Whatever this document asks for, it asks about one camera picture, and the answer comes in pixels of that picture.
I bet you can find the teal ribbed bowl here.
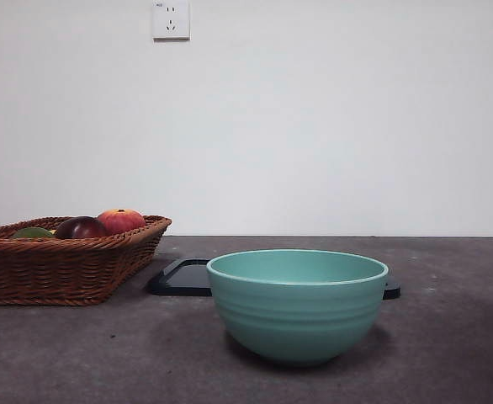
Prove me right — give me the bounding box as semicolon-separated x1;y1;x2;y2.
205;248;390;366

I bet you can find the green avocado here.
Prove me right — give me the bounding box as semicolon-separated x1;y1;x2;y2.
10;226;56;240

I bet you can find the black rectangular tray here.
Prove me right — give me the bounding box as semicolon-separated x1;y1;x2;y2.
145;258;402;300

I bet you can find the red apple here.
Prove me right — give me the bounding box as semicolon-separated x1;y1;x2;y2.
97;208;146;237

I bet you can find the dark purple plum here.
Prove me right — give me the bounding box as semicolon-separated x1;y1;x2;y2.
54;215;109;240

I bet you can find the brown wicker basket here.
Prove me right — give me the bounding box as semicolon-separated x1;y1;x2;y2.
0;215;172;307

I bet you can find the white wall socket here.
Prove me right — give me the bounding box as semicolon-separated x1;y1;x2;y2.
152;0;191;42

